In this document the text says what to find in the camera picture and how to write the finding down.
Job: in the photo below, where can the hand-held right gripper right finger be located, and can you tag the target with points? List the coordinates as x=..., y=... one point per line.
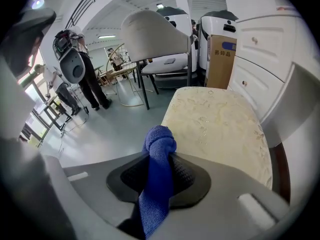
x=225, y=199

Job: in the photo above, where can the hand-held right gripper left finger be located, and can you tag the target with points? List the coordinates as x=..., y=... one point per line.
x=95, y=184

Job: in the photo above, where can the blue cloth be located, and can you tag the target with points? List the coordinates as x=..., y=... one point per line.
x=157, y=174

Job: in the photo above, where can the cream fluffy stool cushion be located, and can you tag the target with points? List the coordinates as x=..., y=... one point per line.
x=215, y=124

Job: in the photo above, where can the white desk with drawers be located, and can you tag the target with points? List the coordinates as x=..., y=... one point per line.
x=262, y=59

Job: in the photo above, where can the brown cardboard box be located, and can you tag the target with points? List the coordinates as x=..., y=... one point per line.
x=220, y=64

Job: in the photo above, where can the tube ceiling light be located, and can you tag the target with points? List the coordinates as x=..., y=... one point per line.
x=107, y=36
x=160, y=6

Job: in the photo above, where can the white robot with black lid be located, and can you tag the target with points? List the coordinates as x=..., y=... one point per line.
x=175, y=15
x=220, y=25

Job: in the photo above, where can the black balcony railing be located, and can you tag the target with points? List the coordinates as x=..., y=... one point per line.
x=85, y=1

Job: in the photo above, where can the round ceiling lamp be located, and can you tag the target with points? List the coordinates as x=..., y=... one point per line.
x=37, y=2

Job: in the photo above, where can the black frame table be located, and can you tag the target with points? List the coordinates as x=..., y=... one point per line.
x=53, y=109

